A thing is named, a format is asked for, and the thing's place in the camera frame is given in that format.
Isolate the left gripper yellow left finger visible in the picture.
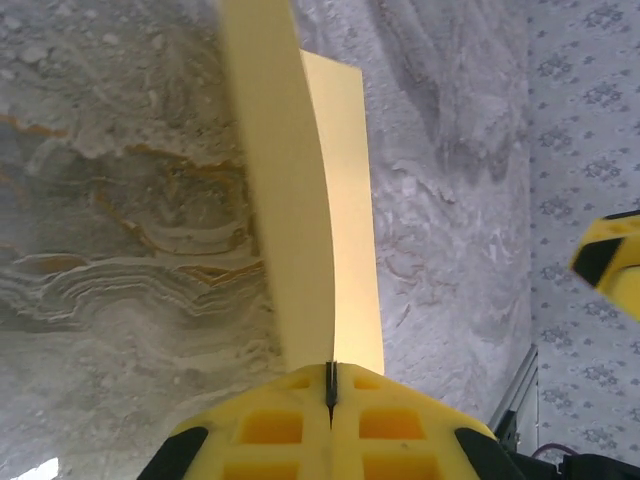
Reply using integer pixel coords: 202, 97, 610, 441
142, 363, 334, 480

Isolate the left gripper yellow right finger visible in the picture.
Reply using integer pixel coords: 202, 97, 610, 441
329, 363, 526, 480

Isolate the aluminium side rail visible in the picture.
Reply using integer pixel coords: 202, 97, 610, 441
488, 343, 540, 454

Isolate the yellow square paper sheet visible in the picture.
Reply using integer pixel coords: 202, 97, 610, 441
217, 0, 386, 376

